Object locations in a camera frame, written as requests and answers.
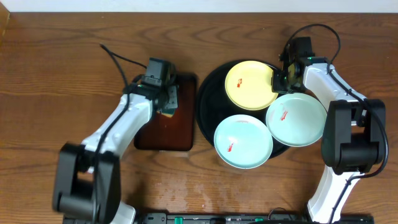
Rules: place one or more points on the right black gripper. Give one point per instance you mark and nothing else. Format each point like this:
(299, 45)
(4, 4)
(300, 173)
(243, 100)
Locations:
(277, 85)

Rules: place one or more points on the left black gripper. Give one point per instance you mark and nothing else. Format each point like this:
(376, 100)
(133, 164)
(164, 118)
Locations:
(171, 101)

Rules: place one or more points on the yellow plate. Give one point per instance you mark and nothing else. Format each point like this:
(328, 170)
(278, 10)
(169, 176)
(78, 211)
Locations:
(248, 85)

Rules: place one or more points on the pale green plate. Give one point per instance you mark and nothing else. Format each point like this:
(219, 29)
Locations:
(296, 119)

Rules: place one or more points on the light blue plate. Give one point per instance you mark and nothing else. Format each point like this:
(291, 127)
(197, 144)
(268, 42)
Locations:
(243, 141)

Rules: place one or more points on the green yellow sponge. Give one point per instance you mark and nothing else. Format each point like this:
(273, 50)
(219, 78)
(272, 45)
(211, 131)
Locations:
(168, 110)

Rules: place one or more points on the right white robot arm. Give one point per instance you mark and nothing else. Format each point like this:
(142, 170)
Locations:
(354, 140)

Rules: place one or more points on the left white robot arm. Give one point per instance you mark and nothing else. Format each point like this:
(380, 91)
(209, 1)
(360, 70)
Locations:
(88, 181)

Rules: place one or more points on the rectangular brown water tray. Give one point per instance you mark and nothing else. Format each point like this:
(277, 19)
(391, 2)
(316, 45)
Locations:
(176, 133)

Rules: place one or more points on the round black tray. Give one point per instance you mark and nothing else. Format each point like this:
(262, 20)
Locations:
(213, 104)

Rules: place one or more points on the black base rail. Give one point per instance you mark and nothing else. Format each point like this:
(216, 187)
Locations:
(163, 218)

